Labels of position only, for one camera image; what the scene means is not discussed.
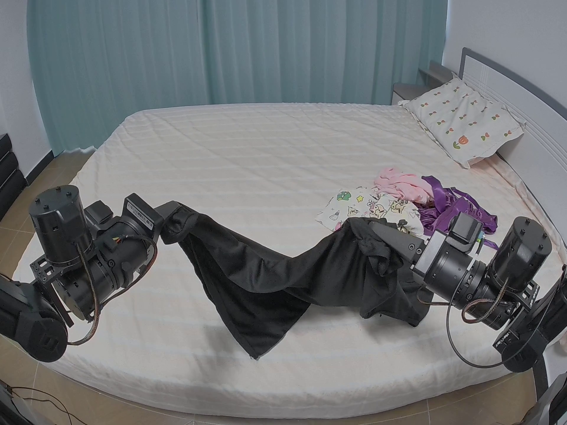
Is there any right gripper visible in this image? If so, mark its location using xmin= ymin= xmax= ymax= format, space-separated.
xmin=369 ymin=217 xmax=488 ymax=306

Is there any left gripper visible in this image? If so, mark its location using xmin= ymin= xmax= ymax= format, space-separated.
xmin=94 ymin=193 xmax=192 ymax=280

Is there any black T-shirt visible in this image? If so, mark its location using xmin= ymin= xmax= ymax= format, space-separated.
xmin=160 ymin=208 xmax=432 ymax=362

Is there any bed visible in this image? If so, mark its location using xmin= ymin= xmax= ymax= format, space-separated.
xmin=11 ymin=47 xmax=567 ymax=411

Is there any white printed garment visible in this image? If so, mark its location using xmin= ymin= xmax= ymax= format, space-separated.
xmin=315 ymin=185 xmax=427 ymax=238

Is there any purple satin garment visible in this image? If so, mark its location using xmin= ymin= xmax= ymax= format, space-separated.
xmin=418 ymin=175 xmax=499 ymax=251

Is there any pink garment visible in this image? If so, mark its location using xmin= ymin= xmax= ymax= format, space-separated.
xmin=374 ymin=166 xmax=437 ymax=205

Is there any white printed pillow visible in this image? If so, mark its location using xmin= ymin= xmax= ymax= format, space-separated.
xmin=397 ymin=78 xmax=528 ymax=169

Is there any grey bedside table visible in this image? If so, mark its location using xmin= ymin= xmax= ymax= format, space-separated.
xmin=392 ymin=59 xmax=457 ymax=106

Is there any black chest of drawers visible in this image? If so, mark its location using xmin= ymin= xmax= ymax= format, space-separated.
xmin=0 ymin=133 xmax=26 ymax=222

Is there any blue-green curtain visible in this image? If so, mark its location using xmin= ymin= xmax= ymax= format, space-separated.
xmin=27 ymin=0 xmax=448 ymax=156

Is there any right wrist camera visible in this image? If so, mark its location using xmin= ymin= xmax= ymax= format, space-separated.
xmin=448 ymin=213 xmax=486 ymax=256

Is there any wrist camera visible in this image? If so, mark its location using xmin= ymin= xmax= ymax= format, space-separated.
xmin=448 ymin=213 xmax=486 ymax=256
xmin=84 ymin=200 xmax=117 ymax=234

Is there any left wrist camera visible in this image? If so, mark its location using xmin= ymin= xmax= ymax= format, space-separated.
xmin=84 ymin=200 xmax=117 ymax=234

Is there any black cable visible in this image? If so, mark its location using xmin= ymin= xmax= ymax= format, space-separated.
xmin=445 ymin=277 xmax=550 ymax=368
xmin=66 ymin=233 xmax=159 ymax=346
xmin=0 ymin=385 xmax=78 ymax=425

